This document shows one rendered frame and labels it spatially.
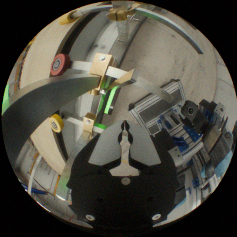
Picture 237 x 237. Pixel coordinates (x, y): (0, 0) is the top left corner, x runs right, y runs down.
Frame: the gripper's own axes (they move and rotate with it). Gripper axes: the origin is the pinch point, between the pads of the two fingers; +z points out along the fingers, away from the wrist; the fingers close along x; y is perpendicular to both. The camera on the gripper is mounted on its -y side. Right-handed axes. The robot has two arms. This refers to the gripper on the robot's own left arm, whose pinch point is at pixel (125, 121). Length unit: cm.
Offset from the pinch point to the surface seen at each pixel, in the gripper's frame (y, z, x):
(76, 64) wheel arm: -13.1, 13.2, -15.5
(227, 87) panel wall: -91, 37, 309
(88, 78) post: -6.8, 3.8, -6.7
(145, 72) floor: -16, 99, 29
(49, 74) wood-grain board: -12.7, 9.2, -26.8
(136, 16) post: -52, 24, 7
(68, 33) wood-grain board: -29.9, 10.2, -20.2
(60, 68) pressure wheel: -12.3, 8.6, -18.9
